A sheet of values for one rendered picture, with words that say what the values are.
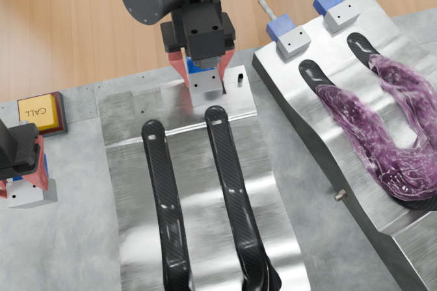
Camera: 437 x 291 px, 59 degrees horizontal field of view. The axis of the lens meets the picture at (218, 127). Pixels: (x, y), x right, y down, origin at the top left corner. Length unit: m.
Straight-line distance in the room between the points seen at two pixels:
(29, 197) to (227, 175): 0.30
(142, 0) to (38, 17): 0.47
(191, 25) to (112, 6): 0.42
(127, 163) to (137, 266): 0.16
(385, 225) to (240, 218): 0.24
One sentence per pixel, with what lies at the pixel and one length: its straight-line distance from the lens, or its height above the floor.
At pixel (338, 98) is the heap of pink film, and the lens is 0.69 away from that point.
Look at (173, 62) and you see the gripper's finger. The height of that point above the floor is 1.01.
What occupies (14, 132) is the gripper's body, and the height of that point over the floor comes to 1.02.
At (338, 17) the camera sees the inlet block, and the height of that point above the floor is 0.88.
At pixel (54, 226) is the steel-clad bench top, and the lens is 0.78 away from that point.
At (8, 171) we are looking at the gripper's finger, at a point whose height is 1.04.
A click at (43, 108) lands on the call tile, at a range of 0.79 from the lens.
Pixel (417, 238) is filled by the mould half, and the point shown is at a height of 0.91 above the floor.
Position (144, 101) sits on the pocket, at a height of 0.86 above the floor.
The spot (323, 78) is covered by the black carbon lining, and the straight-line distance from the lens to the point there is 0.74.
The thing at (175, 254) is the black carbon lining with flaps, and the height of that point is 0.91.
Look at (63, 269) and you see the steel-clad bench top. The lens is 0.77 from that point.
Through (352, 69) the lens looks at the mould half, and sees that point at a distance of 0.76.
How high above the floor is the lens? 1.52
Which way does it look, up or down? 75 degrees down
